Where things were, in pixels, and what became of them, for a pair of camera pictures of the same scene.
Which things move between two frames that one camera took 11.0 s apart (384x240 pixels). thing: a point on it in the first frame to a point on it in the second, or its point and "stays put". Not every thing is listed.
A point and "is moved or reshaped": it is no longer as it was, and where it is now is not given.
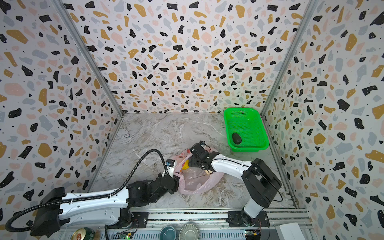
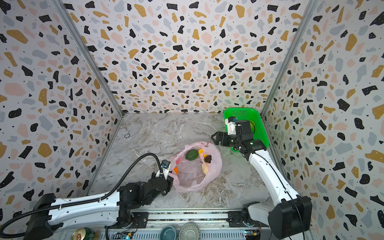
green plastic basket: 248,123 stays put
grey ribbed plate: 188,232 stays put
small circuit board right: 256,232 stays put
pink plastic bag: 193,180 is moved or reshaped
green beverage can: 85,233 stays put
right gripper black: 196,154 to 226,138
